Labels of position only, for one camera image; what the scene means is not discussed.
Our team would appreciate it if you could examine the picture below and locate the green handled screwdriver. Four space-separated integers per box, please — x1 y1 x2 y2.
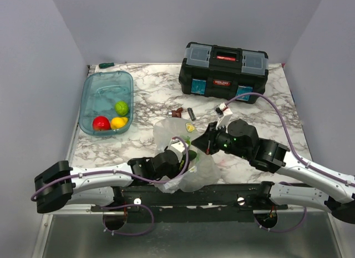
98 62 127 69

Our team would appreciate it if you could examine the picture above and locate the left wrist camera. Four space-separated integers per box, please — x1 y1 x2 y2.
167 136 189 156

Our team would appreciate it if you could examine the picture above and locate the green fake lime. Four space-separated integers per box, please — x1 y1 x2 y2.
114 101 129 116

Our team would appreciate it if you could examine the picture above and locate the translucent plastic bag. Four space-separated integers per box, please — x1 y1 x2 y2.
152 118 222 194

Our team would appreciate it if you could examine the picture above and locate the yellow fake lemon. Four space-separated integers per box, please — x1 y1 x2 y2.
110 117 129 130

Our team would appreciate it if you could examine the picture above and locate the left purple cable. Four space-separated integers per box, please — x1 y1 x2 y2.
30 136 190 237

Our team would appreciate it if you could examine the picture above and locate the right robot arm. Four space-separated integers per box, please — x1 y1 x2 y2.
191 119 354 224

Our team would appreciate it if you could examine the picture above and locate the red fake apple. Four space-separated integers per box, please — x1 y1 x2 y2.
92 116 111 131

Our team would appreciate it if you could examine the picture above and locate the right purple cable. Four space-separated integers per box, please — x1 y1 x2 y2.
226 92 355 233

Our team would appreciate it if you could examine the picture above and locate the dark green fake avocado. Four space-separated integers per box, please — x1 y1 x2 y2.
188 150 199 163

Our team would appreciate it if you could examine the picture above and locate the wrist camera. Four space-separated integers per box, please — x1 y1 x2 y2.
167 136 189 156
214 103 232 129

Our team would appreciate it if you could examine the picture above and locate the black mounting rail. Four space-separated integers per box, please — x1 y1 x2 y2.
92 181 288 223

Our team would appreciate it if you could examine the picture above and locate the teal transparent plastic tray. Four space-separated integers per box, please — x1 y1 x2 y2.
79 70 134 137

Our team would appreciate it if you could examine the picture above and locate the brown faucet tap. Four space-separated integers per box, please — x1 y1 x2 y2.
167 108 183 118

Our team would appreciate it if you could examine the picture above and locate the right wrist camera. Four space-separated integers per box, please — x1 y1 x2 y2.
214 103 232 129

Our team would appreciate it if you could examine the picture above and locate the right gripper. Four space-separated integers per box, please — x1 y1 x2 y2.
191 121 250 160

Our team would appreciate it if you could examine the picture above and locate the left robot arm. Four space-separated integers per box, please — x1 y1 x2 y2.
31 150 185 214

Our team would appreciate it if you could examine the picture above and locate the purple cable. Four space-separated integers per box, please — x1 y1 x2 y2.
30 136 190 237
226 92 355 233

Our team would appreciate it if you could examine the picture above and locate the black Delixi toolbox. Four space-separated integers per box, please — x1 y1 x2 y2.
179 42 268 104

